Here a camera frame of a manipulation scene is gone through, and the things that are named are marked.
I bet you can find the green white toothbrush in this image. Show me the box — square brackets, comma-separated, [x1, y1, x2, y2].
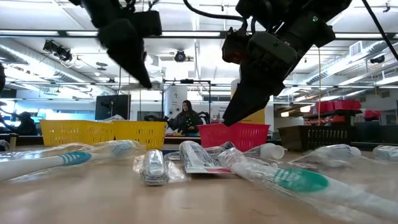
[217, 146, 398, 222]

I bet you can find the black monitor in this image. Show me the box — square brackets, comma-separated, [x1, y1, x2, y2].
[95, 94, 132, 121]

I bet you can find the black metal frame stand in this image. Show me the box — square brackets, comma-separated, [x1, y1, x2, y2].
[160, 78, 212, 125]

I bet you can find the blue white toothbrush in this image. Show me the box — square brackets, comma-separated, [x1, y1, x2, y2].
[0, 139, 147, 184]

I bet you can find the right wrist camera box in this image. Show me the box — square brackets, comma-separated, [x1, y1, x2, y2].
[221, 27, 251, 65]

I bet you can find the clear-wrapped white toothbrush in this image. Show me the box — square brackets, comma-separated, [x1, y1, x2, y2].
[101, 114, 126, 123]

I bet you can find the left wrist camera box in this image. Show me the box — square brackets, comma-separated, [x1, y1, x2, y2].
[132, 10, 163, 37]

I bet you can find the black ceiling camera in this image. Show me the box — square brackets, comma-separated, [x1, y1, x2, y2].
[174, 49, 187, 63]

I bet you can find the black shelf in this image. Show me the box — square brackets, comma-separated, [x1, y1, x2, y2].
[303, 108, 363, 127]

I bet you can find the clear-wrapped toiletry item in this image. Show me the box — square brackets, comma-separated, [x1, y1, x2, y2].
[372, 144, 398, 162]

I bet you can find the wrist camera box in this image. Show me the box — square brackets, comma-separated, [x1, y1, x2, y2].
[221, 27, 251, 65]
[132, 10, 163, 37]

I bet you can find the yellow plastic basket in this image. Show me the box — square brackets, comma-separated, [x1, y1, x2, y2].
[39, 119, 116, 147]
[111, 120, 168, 150]

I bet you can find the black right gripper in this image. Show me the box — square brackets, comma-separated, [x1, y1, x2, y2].
[222, 32, 299, 128]

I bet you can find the black plastic basket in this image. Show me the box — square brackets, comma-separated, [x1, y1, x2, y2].
[277, 124, 355, 152]

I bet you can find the red plastic basket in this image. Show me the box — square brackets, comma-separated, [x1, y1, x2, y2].
[198, 123, 271, 152]

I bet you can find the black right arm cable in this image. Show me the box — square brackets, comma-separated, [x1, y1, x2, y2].
[182, 0, 249, 34]

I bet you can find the red storage bin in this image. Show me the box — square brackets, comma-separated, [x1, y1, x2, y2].
[315, 101, 335, 114]
[333, 99, 362, 111]
[364, 110, 382, 121]

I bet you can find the silver ceiling duct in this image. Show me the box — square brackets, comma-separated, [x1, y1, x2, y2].
[0, 43, 116, 94]
[306, 40, 398, 85]

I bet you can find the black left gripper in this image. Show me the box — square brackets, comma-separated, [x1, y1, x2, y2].
[97, 17, 154, 90]

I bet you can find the black hanging cable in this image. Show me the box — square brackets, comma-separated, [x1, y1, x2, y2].
[361, 0, 398, 62]

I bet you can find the red and white toothpaste tube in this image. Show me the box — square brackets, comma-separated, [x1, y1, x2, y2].
[178, 140, 233, 174]

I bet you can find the person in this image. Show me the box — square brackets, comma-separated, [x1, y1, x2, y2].
[0, 110, 38, 136]
[167, 99, 205, 136]

